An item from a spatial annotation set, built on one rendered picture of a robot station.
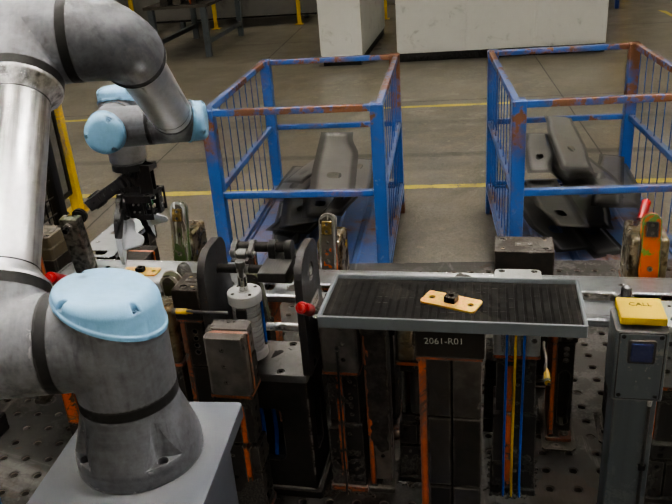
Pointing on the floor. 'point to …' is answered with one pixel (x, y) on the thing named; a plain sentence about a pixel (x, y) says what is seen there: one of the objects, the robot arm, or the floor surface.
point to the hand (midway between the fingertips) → (136, 250)
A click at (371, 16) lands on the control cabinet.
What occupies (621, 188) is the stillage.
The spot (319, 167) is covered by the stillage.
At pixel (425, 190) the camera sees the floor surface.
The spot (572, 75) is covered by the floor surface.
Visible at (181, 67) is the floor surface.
